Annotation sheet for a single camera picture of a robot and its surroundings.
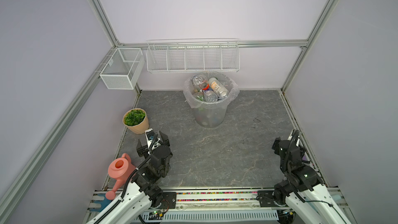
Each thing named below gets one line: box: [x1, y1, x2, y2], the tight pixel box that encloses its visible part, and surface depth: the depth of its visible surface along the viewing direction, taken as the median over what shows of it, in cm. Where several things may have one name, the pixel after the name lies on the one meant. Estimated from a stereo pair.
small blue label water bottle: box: [203, 88, 219, 103], surface depth 80 cm
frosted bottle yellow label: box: [208, 77, 230, 98], surface depth 82 cm
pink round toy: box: [105, 152, 137, 201], surface depth 75 cm
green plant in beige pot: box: [122, 107, 150, 135], surface depth 93 cm
